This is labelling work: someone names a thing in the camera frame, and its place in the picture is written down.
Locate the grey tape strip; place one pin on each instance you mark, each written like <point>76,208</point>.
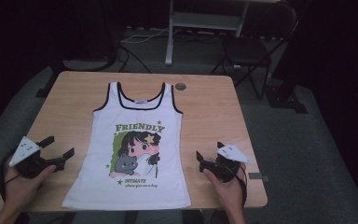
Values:
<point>258,176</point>

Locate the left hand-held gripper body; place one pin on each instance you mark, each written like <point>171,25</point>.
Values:
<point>23,152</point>

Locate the white printed tank top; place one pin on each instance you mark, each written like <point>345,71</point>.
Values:
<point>136,140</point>

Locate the person's left hand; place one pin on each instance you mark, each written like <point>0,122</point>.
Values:
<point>18,193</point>

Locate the black stand base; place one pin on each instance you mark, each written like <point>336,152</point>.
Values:
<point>287,99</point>

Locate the white metal desk frame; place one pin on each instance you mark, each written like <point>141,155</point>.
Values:
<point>203,20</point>

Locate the person's right hand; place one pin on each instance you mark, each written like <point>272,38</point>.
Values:
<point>231,194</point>

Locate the black table foot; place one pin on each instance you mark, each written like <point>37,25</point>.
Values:
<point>45,90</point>

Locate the black folding chair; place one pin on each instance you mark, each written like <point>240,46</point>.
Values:
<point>245,49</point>

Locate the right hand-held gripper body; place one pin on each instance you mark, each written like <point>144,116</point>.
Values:
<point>230,152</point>

